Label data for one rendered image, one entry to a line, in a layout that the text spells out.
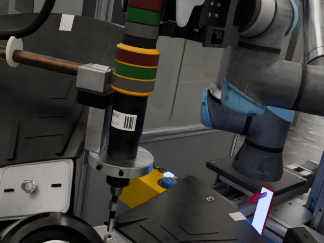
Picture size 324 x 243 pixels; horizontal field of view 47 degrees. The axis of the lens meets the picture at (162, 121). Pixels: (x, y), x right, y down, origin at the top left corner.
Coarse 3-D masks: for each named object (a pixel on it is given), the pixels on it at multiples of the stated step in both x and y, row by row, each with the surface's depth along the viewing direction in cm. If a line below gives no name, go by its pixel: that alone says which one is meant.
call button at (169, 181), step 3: (165, 177) 89; (168, 177) 89; (171, 177) 90; (162, 180) 87; (165, 180) 88; (168, 180) 88; (171, 180) 88; (174, 180) 88; (162, 183) 87; (165, 183) 86; (168, 183) 86; (171, 183) 87; (174, 183) 87; (165, 186) 87; (168, 186) 86; (171, 186) 86
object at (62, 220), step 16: (0, 224) 42; (16, 224) 33; (32, 224) 33; (48, 224) 34; (64, 224) 35; (80, 224) 36; (0, 240) 31; (16, 240) 32; (32, 240) 34; (48, 240) 34; (64, 240) 35; (80, 240) 36; (96, 240) 36
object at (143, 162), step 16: (80, 80) 38; (96, 80) 37; (80, 96) 37; (96, 96) 37; (112, 96) 39; (96, 112) 38; (96, 128) 38; (96, 144) 39; (96, 160) 38; (112, 160) 38; (128, 160) 39; (144, 160) 40; (128, 176) 37
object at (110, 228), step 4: (112, 196) 42; (116, 196) 41; (112, 200) 42; (116, 200) 42; (112, 204) 41; (116, 204) 42; (112, 208) 42; (116, 208) 42; (112, 212) 42; (112, 216) 42; (108, 220) 43; (112, 220) 42; (108, 224) 43; (112, 224) 42; (108, 228) 43; (112, 228) 43
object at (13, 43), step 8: (48, 0) 37; (48, 8) 38; (40, 16) 38; (48, 16) 38; (32, 24) 38; (40, 24) 38; (0, 32) 40; (8, 32) 39; (16, 32) 39; (24, 32) 39; (32, 32) 39; (8, 40) 39; (16, 40) 40; (8, 48) 39; (16, 48) 40; (8, 56) 39; (8, 64) 40; (16, 64) 41
